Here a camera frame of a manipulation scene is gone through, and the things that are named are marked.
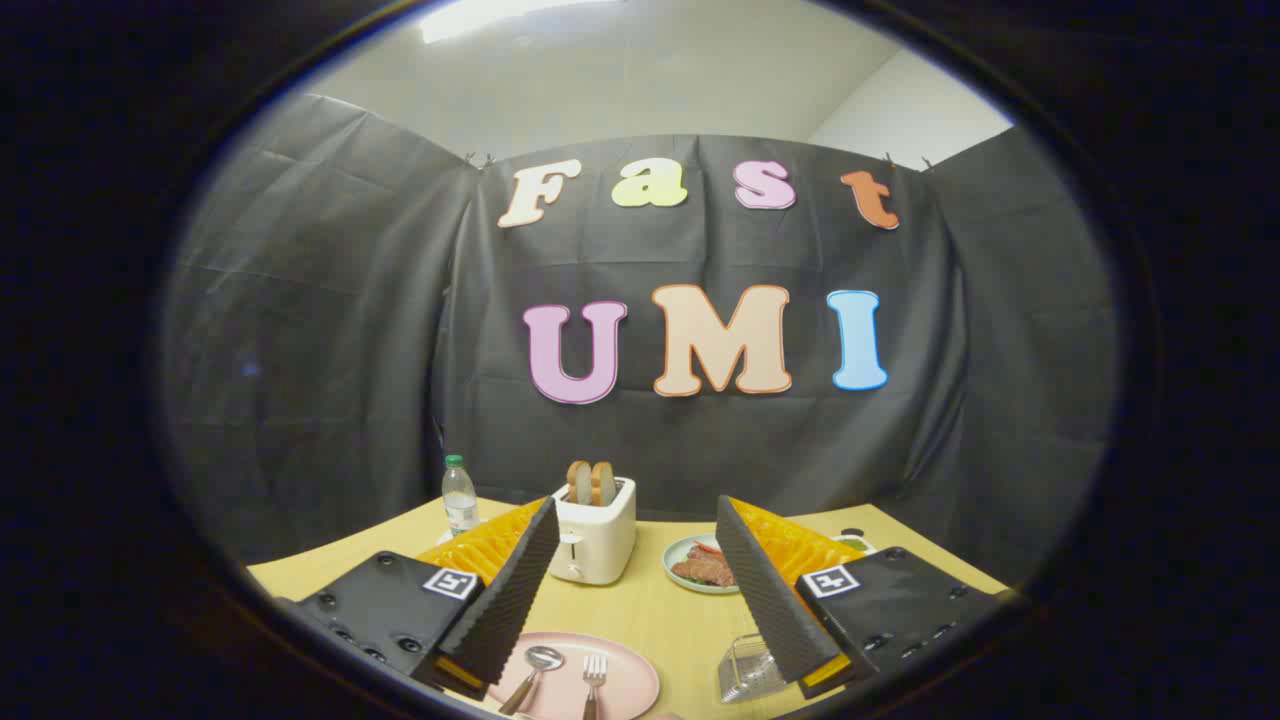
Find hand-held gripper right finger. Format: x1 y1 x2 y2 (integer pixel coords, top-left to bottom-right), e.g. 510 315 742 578
714 494 1021 701

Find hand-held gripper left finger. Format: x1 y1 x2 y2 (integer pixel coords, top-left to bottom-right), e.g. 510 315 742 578
272 495 563 703

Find metal spoon with wooden handle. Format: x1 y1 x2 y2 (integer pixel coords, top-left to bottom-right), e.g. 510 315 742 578
497 646 566 716

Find brown cooked meat slices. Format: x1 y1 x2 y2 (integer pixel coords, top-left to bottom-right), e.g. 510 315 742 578
671 545 737 587

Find pale green oval plate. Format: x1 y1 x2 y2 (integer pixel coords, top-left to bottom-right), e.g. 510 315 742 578
662 533 741 596

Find clear plastic water bottle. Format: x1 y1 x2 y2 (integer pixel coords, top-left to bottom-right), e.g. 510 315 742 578
442 455 480 537

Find cream white toaster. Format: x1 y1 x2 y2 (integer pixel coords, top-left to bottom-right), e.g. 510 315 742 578
546 477 638 587

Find pink round plate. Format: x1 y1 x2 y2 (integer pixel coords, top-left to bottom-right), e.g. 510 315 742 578
497 631 661 720

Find metal wire cutlery rack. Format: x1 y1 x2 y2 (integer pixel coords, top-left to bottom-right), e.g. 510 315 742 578
717 633 791 704

